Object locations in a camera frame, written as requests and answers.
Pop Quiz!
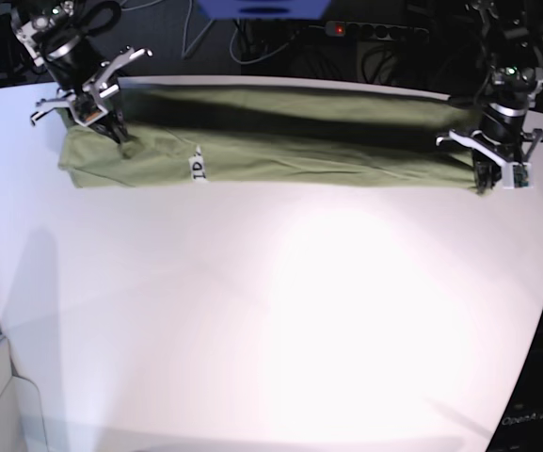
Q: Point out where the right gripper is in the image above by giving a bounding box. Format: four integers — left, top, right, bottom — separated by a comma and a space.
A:
30, 46, 152, 144

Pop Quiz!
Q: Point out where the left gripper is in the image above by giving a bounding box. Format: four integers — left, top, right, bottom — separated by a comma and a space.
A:
436, 103, 543, 192

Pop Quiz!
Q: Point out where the green T-shirt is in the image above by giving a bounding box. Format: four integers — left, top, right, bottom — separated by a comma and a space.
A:
58, 86, 477, 191

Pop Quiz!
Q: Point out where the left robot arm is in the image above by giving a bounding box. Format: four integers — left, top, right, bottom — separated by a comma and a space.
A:
436, 1, 543, 194

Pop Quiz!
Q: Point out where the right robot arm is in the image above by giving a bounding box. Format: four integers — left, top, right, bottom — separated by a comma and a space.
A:
10, 1, 152, 143

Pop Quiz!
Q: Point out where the white ID label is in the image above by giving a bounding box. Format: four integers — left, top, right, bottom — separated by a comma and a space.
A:
188, 146, 208, 183

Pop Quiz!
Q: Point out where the blue box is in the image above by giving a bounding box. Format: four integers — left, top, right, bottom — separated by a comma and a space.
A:
199, 0, 330, 20

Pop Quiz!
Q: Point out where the black power strip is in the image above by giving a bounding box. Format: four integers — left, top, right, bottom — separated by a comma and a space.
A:
324, 21, 430, 42

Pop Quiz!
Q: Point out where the white cabinet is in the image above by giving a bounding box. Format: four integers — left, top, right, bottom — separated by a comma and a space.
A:
0, 335, 49, 451

